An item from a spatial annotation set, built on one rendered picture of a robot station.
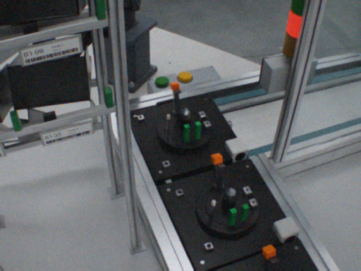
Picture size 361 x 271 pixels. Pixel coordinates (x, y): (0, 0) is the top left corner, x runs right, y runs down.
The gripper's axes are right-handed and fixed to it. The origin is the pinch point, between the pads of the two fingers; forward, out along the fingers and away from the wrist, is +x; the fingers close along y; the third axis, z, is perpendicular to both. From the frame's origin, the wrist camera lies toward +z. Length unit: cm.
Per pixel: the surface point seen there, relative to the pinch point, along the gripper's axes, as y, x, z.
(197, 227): 25.2, 32.4, -23.4
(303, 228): 49, 34, -26
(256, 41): 81, -153, -173
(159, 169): 17.5, 16.5, -26.8
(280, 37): 100, -158, -176
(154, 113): 16.1, -1.9, -31.2
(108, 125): 7.5, 11.8, -13.4
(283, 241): 43, 37, -23
